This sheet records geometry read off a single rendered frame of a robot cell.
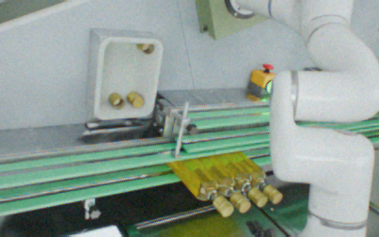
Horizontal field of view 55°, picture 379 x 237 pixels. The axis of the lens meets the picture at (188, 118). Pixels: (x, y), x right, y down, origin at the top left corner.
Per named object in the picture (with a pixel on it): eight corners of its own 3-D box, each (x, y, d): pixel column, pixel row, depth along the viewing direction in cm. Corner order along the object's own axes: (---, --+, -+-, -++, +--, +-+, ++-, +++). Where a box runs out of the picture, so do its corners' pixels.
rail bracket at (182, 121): (160, 144, 106) (181, 167, 96) (169, 90, 99) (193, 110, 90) (168, 143, 107) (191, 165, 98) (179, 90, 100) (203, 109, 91)
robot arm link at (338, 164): (344, 187, 67) (262, 181, 69) (356, 71, 64) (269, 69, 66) (375, 226, 51) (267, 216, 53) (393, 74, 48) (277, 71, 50)
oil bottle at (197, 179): (164, 162, 110) (201, 205, 95) (166, 146, 108) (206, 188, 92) (180, 159, 113) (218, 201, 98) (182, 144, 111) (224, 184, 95)
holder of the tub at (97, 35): (83, 122, 105) (91, 135, 99) (90, 27, 94) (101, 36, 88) (137, 118, 114) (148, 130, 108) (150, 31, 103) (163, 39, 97)
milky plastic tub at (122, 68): (84, 106, 102) (93, 120, 96) (89, 27, 93) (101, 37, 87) (140, 103, 112) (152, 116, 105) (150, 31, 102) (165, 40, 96)
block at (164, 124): (150, 127, 110) (161, 138, 105) (154, 99, 106) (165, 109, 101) (160, 126, 112) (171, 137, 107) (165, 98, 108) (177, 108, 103)
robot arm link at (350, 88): (294, 21, 65) (304, 53, 53) (376, 22, 63) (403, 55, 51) (286, 88, 73) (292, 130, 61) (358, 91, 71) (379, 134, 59)
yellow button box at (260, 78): (246, 86, 133) (260, 95, 128) (252, 67, 130) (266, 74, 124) (260, 86, 137) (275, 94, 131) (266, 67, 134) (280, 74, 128)
